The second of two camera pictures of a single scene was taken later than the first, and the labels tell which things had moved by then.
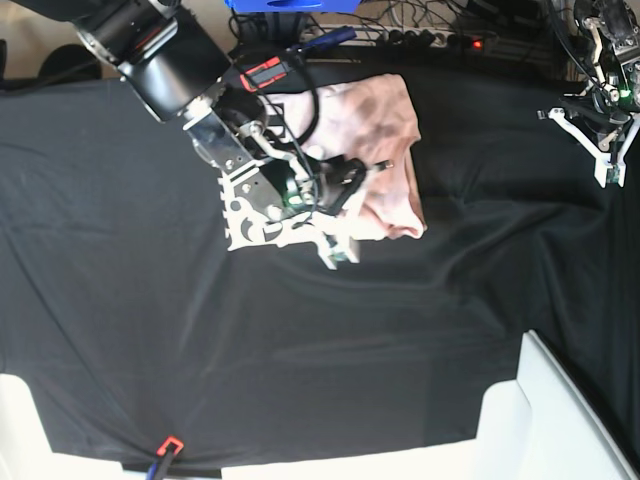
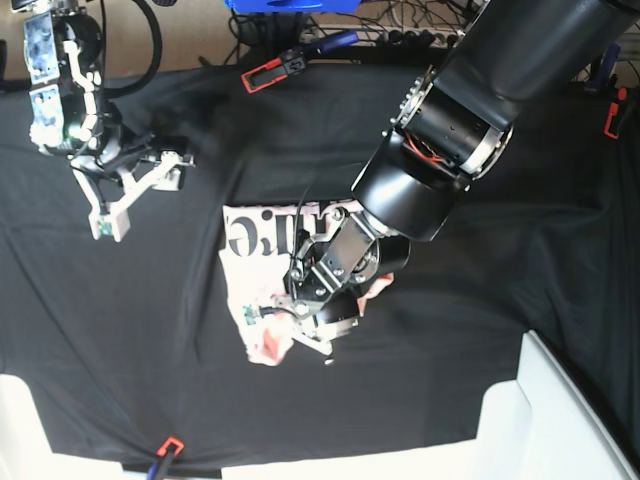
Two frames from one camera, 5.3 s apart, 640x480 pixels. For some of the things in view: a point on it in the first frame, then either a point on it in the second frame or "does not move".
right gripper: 603,115 → 326,317
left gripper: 308,182 → 115,158
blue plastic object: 286,6 does not move
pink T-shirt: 371,120 → 255,253
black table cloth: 147,340 does not move
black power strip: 460,40 does not move
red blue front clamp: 170,447 does not move
